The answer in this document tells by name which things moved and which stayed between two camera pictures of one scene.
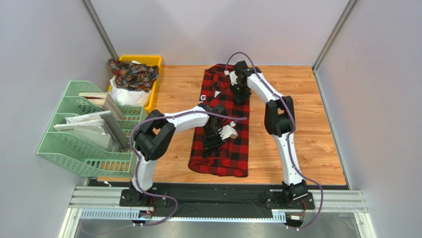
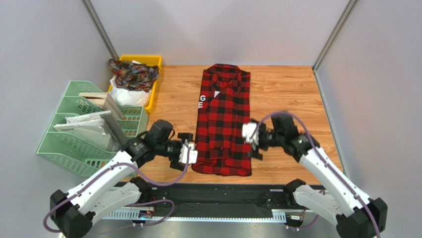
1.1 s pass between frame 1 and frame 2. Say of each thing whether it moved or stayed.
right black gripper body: moved
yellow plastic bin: stayed
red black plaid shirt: stayed
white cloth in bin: stayed
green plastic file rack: stayed
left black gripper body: moved
